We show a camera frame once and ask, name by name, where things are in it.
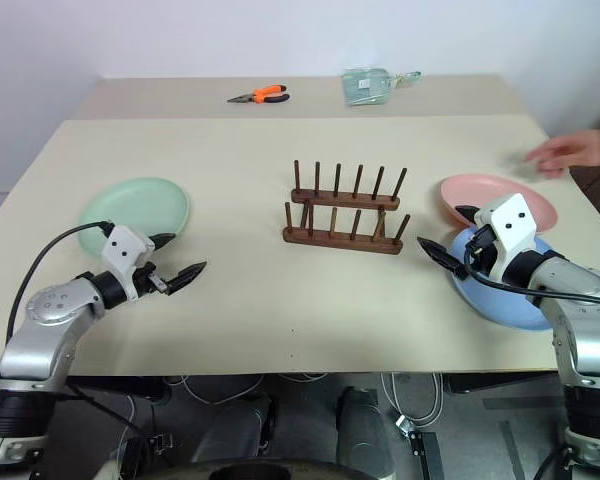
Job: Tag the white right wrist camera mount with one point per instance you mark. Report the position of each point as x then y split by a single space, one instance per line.
512 225

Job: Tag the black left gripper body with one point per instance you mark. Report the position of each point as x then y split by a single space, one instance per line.
142 282

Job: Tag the black table frame bar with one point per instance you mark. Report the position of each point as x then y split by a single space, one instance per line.
130 386
500 382

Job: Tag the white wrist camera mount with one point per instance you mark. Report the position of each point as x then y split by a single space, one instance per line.
122 250
512 225

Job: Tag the wooden dish rack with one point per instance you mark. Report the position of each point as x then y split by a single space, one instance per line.
342 237

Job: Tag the dark rounded grey shape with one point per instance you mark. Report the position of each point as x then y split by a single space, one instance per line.
362 430

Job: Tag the black metal floor bracket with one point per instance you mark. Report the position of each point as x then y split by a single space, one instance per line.
427 455

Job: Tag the person's bare hand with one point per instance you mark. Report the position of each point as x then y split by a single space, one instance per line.
580 150

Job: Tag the pink plate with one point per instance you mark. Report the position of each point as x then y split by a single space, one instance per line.
475 190

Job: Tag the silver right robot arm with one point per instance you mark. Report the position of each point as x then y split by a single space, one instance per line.
580 320

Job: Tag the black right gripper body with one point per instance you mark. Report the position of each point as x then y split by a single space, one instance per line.
482 255

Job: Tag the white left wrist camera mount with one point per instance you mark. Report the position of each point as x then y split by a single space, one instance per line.
122 250

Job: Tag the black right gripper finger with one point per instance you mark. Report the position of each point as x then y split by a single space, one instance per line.
467 214
440 255

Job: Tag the blue plate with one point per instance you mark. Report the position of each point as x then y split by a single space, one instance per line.
500 305

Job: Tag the green plate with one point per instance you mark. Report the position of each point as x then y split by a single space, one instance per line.
135 205

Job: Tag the green item in plastic bag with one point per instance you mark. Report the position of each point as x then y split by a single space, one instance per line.
365 87

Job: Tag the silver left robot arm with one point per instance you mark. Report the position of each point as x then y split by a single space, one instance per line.
40 325

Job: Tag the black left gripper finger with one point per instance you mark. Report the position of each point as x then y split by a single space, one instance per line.
164 240
185 279

